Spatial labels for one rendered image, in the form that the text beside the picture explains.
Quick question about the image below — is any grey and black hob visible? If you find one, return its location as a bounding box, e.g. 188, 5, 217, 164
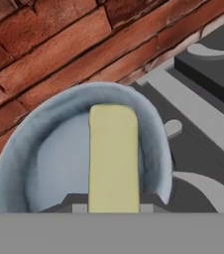
129, 7, 224, 214

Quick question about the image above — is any blue-grey bowl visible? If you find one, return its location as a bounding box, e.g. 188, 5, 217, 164
0, 81, 173, 214

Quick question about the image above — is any pale yellow butter stick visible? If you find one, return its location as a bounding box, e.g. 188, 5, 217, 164
87, 103, 141, 214

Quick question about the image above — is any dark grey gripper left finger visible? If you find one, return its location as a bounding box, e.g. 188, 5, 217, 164
40, 192, 90, 214

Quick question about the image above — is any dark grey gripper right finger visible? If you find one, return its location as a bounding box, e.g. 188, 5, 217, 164
139, 191, 169, 214

